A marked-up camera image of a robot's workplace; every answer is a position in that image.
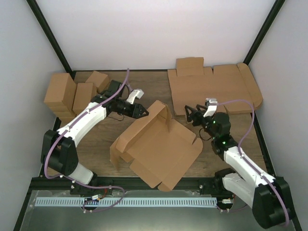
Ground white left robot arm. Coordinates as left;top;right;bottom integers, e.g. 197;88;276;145
41;80;149;194

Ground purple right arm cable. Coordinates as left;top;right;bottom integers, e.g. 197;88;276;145
216;100;291;228

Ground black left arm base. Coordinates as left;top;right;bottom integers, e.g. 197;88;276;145
70;177;113;196

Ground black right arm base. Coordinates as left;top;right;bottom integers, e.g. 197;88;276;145
198;177;232;197

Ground tilted small cardboard box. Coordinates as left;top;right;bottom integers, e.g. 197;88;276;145
85;71;110;93

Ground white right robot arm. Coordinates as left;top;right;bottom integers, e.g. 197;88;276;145
184;99;296;229

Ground light blue slotted cable duct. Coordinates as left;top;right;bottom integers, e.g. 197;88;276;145
35;197;217;208

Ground black right frame post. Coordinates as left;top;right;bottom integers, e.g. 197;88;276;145
243;0;285;65

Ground black left frame post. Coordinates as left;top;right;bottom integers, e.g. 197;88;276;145
26;0;73;74

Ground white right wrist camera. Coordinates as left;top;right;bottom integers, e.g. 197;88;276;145
203;98;218;117

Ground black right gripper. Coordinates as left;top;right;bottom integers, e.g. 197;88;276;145
185;105;218;140

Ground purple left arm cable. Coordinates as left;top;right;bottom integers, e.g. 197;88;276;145
43;68;133;214

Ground tall folded cardboard box stack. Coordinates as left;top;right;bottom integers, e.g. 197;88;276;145
44;73;77;121

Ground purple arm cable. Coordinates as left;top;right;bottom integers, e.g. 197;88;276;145
43;68;133;214
216;100;291;228

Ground black frame post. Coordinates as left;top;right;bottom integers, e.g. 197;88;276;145
26;0;73;74
243;0;285;65

